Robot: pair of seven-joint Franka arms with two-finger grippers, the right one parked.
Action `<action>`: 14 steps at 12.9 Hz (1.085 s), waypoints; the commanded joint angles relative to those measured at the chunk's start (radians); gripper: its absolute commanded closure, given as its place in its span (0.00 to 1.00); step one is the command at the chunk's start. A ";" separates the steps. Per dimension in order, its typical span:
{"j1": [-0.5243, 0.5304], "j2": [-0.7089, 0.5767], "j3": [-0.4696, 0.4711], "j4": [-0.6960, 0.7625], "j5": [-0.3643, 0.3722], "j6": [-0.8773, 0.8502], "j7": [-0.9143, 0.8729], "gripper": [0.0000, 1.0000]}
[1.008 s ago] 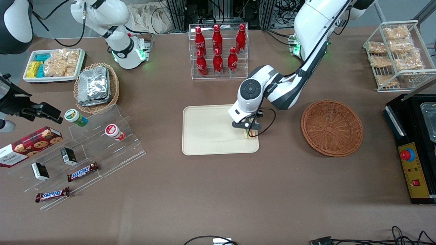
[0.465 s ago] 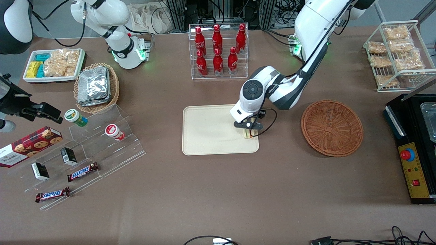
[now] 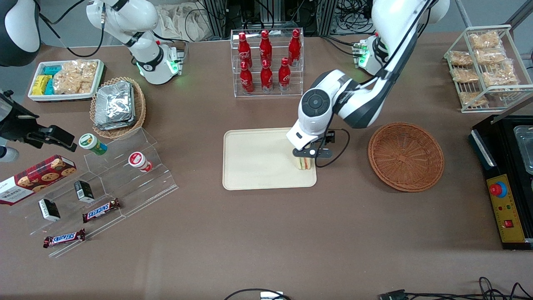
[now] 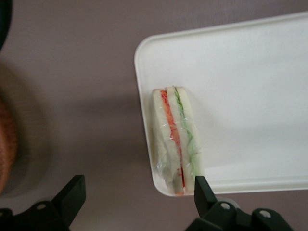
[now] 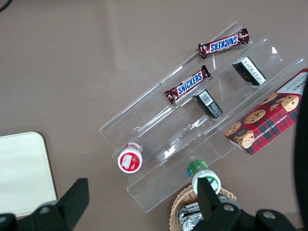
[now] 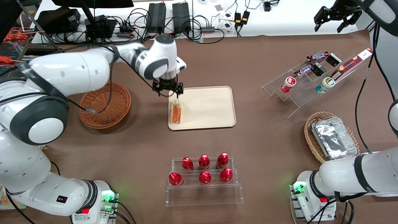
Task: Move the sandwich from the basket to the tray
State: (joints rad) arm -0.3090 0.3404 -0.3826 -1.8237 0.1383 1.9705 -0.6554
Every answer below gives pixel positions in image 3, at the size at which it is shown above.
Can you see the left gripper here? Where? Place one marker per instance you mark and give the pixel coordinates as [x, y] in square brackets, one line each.
[330, 138]

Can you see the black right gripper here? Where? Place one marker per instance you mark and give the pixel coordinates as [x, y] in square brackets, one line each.
[16, 123]

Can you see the triangle sandwich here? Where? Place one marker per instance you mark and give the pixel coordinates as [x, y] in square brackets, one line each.
[303, 163]

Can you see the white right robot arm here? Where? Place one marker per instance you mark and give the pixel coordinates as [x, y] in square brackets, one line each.
[141, 25]

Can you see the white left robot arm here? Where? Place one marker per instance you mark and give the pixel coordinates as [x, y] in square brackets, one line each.
[362, 104]

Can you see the cream plastic tray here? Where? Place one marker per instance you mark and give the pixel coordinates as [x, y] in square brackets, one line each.
[258, 158]

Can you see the light tan wicker basket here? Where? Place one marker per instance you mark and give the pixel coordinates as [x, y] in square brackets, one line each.
[139, 108]

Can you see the round brown wicker basket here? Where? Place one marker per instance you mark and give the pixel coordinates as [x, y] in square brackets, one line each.
[406, 158]

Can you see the green lidded snack can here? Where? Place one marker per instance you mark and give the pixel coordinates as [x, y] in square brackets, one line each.
[92, 143]

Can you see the red tartan cookie box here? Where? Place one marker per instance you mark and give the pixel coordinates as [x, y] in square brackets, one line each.
[37, 179]

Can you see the teal snack packet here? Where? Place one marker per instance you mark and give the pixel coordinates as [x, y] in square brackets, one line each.
[49, 88]
[53, 70]

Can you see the yellow snack packets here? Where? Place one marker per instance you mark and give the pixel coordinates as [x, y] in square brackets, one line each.
[39, 85]

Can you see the small black box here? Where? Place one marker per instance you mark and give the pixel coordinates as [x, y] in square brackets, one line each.
[84, 191]
[49, 209]

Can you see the clear bag of crackers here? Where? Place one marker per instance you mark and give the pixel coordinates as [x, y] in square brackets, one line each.
[75, 77]

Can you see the silver foil packages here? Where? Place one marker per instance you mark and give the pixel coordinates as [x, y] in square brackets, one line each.
[114, 106]

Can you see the clear acrylic bottle rack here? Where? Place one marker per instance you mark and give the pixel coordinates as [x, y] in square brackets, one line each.
[268, 93]

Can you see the white rectangular plastic bin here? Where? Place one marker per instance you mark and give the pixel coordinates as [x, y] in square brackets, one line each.
[100, 73]

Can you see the red cola bottle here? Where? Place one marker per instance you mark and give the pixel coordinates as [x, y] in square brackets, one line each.
[246, 79]
[295, 48]
[266, 77]
[244, 50]
[265, 48]
[284, 75]

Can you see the red lidded snack can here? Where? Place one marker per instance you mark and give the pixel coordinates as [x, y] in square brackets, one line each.
[138, 161]

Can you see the Snickers chocolate bar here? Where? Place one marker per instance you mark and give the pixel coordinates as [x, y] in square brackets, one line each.
[101, 211]
[64, 238]

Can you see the clear acrylic stepped stand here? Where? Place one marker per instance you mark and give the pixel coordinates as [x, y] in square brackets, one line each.
[137, 191]

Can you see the white cloth bag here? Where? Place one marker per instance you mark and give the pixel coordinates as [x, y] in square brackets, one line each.
[183, 21]

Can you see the clear bag of fried snacks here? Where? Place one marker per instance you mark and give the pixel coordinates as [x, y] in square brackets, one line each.
[472, 99]
[484, 40]
[490, 56]
[460, 59]
[501, 77]
[464, 75]

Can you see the black machine with yellow panel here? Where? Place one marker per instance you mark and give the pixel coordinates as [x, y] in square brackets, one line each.
[491, 166]

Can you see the red emergency stop button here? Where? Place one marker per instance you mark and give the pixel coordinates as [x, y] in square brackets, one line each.
[496, 189]

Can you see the clear container in machine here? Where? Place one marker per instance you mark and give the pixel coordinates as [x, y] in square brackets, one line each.
[524, 146]

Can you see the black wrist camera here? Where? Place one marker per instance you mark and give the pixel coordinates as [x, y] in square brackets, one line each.
[324, 152]

